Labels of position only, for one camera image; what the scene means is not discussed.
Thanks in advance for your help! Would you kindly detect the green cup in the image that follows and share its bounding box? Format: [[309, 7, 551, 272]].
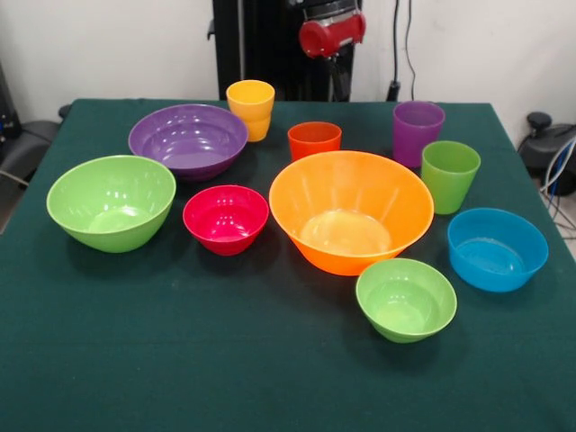
[[420, 139, 482, 216]]

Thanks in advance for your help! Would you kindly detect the yellow cup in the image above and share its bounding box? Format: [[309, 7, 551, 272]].
[[244, 112, 273, 143], [225, 79, 276, 121]]

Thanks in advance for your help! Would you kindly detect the black stand frame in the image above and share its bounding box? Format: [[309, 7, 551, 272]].
[[0, 60, 22, 145]]

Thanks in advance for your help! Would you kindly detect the purple cup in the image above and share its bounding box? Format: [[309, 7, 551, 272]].
[[391, 100, 446, 168]]

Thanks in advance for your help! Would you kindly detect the large orange bowl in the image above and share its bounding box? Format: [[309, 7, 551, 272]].
[[268, 150, 436, 277]]

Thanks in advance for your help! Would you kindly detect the dark green tablecloth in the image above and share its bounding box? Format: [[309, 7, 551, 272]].
[[0, 98, 576, 432]]

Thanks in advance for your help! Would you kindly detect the purple bowl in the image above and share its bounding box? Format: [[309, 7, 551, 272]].
[[128, 103, 250, 183]]

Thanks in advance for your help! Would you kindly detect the orange cup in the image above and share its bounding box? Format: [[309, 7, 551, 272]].
[[287, 121, 344, 163]]

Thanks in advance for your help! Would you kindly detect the floor cable bundle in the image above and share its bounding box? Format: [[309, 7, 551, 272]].
[[537, 134, 576, 239]]

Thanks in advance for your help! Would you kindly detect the black wall cable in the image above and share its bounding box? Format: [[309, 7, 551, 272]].
[[385, 0, 418, 103]]

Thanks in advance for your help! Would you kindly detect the black robot column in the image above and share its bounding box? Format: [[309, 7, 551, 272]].
[[207, 0, 365, 104]]

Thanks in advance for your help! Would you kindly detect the small green bowl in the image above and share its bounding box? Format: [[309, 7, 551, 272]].
[[355, 257, 458, 345]]

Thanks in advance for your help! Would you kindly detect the blue bowl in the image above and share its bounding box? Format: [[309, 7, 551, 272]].
[[446, 207, 550, 294]]

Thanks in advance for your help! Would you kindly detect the pink bowl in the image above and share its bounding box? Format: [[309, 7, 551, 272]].
[[182, 184, 271, 257]]

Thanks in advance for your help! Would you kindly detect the large green bowl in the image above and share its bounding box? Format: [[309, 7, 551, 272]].
[[46, 155, 177, 254]]

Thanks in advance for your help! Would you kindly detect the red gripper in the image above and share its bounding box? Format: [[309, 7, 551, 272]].
[[298, 12, 367, 103]]

